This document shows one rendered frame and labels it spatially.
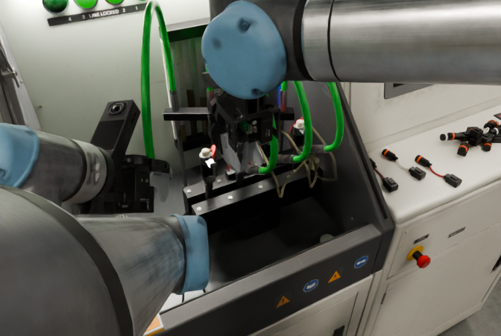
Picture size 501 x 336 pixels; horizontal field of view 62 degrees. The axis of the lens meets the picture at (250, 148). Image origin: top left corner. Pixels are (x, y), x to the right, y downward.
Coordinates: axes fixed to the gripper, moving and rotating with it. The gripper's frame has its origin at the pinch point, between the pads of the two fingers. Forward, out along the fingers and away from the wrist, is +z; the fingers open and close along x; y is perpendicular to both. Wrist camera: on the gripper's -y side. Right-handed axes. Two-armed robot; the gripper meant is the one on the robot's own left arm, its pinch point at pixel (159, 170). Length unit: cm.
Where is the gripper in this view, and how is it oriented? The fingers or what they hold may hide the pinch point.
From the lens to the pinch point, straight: 73.1
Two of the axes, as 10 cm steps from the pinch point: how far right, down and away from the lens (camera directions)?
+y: 0.4, 9.9, -1.6
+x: 9.6, -0.8, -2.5
